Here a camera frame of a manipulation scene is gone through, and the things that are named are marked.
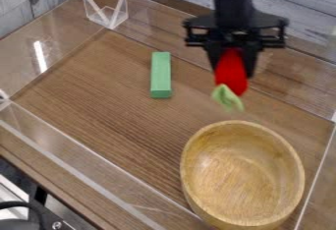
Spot black metal table leg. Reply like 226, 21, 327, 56
29, 183, 75, 230

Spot green rectangular block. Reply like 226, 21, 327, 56
149, 52, 171, 98

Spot black cable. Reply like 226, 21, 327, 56
0, 201, 42, 230

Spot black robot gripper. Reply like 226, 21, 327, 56
182, 11, 289, 79

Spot clear acrylic corner bracket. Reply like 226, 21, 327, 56
82, 0, 127, 29

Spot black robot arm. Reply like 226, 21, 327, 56
182, 0, 289, 78

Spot clear acrylic tray walls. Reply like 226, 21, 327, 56
0, 0, 336, 230

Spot red plush pepper toy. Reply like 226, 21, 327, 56
210, 48, 247, 111

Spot wooden bowl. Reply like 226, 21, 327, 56
179, 120, 305, 230

